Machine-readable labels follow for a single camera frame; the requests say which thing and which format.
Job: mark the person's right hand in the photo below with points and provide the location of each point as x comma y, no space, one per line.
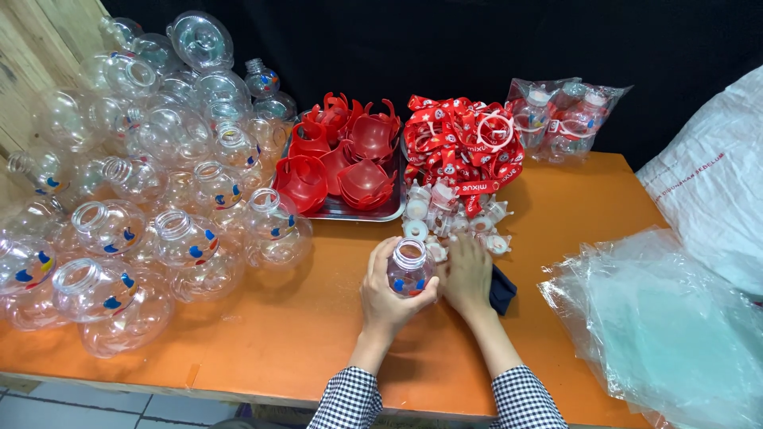
468,280

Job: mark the person's left hand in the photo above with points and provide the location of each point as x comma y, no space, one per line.
381,304

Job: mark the person's right fingers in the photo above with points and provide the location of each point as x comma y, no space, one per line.
465,253

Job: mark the clear printed plastic bottle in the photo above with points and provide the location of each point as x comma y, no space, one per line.
410,271

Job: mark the pile of white crown caps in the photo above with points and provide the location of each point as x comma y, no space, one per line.
453,223

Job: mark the dark blue cloth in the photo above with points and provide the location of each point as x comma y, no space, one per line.
502,289

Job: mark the metal tray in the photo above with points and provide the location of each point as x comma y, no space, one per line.
357,205

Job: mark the bagged finished bottle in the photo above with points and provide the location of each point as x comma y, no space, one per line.
533,116
575,128

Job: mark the pile of red plastic scarves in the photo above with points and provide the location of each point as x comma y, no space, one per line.
343,155

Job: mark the stack of clear plastic bags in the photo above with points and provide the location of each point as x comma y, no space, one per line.
661,327

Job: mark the white woven sack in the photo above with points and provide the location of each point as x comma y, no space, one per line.
712,184

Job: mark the heap of clear plastic bottles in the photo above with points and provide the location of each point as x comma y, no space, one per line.
137,184

